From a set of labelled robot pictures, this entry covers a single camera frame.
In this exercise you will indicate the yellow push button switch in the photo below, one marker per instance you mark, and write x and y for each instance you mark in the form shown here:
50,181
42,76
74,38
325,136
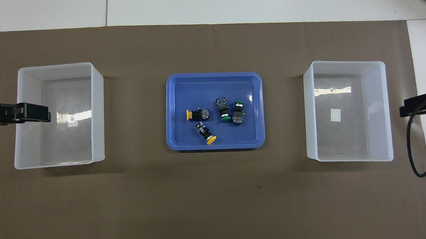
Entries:
198,115
202,129

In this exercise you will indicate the green push button switch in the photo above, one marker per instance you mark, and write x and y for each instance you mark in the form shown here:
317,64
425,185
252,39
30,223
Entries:
238,114
222,110

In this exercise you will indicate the small white label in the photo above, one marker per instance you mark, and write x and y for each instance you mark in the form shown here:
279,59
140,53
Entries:
72,122
335,115

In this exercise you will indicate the translucent white plastic box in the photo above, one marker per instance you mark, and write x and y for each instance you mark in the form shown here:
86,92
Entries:
97,103
375,91

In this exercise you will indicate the blue plastic tray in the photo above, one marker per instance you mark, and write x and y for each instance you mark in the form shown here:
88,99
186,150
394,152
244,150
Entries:
183,95

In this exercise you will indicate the brown paper table mat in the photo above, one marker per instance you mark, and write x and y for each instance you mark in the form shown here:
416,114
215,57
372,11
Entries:
216,191

